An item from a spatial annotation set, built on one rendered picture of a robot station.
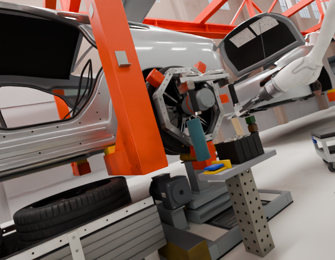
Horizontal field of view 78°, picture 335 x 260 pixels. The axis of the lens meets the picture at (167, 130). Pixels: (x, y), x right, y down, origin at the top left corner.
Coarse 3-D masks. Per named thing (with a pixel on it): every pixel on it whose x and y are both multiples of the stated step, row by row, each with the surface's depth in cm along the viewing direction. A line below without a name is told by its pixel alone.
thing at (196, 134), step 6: (192, 120) 126; (198, 120) 127; (192, 126) 126; (198, 126) 126; (192, 132) 127; (198, 132) 126; (192, 138) 127; (198, 138) 125; (204, 138) 127; (198, 144) 126; (204, 144) 126; (198, 150) 126; (204, 150) 125; (198, 156) 127; (204, 156) 125; (210, 156) 127
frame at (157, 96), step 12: (168, 72) 139; (156, 96) 131; (216, 96) 157; (156, 108) 134; (216, 108) 161; (168, 120) 132; (216, 120) 154; (168, 132) 135; (180, 132) 134; (216, 132) 150; (192, 144) 137
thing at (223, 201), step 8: (216, 200) 148; (224, 200) 145; (184, 208) 144; (192, 208) 139; (200, 208) 140; (208, 208) 137; (216, 208) 140; (224, 208) 143; (192, 216) 138; (200, 216) 132; (208, 216) 135
